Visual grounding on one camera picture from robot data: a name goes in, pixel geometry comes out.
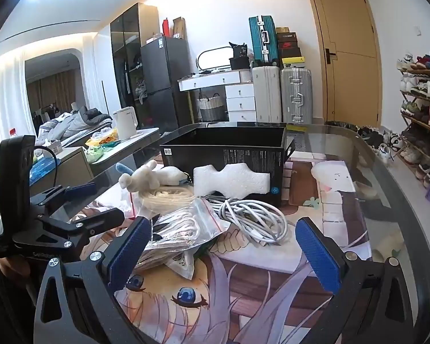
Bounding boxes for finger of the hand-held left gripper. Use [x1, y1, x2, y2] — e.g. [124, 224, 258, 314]
[36, 208, 126, 244]
[30, 183, 97, 208]

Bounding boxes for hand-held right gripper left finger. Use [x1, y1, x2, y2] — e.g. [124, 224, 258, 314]
[33, 217, 153, 344]

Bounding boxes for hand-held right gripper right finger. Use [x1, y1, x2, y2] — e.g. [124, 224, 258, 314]
[296, 218, 414, 344]

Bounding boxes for white printed plastic packet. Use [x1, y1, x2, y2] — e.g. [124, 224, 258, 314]
[164, 248, 202, 280]
[134, 236, 173, 270]

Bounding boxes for white packets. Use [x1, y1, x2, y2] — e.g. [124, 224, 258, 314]
[131, 184, 196, 219]

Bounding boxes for clear zip bag red seal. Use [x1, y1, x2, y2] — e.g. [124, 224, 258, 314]
[147, 198, 232, 251]

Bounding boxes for white cable bundle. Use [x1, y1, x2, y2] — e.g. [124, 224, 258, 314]
[204, 193, 289, 248]

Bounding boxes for white foam piece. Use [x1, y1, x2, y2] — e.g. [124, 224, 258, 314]
[193, 163, 271, 199]

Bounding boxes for black cardboard box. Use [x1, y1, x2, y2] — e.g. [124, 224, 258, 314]
[159, 126, 296, 206]

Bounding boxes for person's left hand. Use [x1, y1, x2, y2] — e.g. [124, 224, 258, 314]
[0, 258, 31, 276]

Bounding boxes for beige low cabinet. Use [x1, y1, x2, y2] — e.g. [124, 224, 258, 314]
[29, 147, 94, 194]

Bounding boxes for blue patterned packet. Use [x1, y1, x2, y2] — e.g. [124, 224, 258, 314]
[30, 158, 60, 184]

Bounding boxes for green plastic bag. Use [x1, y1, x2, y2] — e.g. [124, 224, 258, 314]
[86, 147, 105, 163]

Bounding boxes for yellow snack bag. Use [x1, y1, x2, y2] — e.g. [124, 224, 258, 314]
[85, 129, 120, 148]

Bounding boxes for printed cartoon desk mat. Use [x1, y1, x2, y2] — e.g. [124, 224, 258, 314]
[68, 150, 373, 344]

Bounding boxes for bed with grey clothing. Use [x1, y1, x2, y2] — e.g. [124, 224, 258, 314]
[36, 107, 114, 144]

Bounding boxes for grey side table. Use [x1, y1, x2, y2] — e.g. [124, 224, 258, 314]
[89, 128, 160, 176]

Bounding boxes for white electric kettle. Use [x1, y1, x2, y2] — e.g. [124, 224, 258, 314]
[113, 107, 137, 141]

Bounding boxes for white curtain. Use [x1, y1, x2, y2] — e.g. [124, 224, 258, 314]
[0, 50, 36, 144]

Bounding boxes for group of shoes on floor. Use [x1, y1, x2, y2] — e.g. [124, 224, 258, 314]
[358, 127, 405, 159]

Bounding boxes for dark grey fridge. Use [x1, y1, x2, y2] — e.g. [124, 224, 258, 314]
[140, 36, 190, 130]

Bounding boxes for black glass cabinet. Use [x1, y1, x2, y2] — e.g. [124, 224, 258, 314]
[110, 3, 160, 119]

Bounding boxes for woven laundry basket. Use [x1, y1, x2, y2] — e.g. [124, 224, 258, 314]
[197, 93, 226, 122]

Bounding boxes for silver suitcase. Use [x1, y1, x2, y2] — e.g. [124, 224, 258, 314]
[280, 67, 313, 125]

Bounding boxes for white suitcase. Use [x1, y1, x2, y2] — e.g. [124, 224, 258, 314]
[251, 65, 283, 123]

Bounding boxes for white dresser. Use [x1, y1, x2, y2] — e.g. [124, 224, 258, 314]
[178, 71, 257, 122]

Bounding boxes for wooden shoe rack with shoes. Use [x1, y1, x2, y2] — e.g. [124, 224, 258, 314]
[397, 51, 430, 187]

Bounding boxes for wooden door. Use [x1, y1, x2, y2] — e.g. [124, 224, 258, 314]
[304, 0, 384, 128]

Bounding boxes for oval mirror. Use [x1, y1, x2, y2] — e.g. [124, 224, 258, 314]
[196, 47, 239, 72]

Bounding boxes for flat cardboard box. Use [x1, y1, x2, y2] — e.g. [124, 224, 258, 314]
[172, 17, 187, 40]

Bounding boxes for stack of shoe boxes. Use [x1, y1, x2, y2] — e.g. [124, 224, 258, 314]
[276, 27, 305, 69]

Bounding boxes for teal suitcase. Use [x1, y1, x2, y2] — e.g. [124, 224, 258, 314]
[249, 16, 281, 67]

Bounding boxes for black cable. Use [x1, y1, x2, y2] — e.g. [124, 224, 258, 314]
[34, 146, 60, 173]

